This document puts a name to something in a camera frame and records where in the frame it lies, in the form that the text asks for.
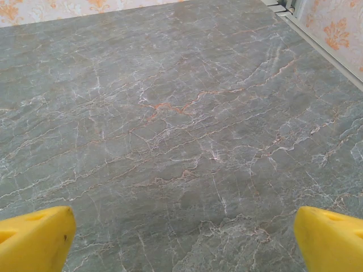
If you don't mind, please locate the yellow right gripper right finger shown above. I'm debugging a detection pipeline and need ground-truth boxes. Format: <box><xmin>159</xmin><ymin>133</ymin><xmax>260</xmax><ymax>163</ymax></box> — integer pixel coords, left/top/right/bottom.
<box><xmin>293</xmin><ymin>206</ymin><xmax>363</xmax><ymax>272</ymax></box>

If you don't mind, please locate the aluminium frame post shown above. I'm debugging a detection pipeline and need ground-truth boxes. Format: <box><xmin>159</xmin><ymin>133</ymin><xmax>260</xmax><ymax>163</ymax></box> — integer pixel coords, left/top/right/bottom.
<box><xmin>283</xmin><ymin>0</ymin><xmax>307</xmax><ymax>18</ymax></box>

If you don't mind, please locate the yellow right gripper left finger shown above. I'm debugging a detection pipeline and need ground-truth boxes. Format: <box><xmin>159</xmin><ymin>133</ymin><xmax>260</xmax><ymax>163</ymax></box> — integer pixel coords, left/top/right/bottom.
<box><xmin>0</xmin><ymin>206</ymin><xmax>78</xmax><ymax>272</ymax></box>

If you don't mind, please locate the aluminium side rail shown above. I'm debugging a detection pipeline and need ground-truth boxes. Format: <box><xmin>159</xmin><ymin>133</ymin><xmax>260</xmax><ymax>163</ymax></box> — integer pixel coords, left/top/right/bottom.
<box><xmin>262</xmin><ymin>0</ymin><xmax>363</xmax><ymax>96</ymax></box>

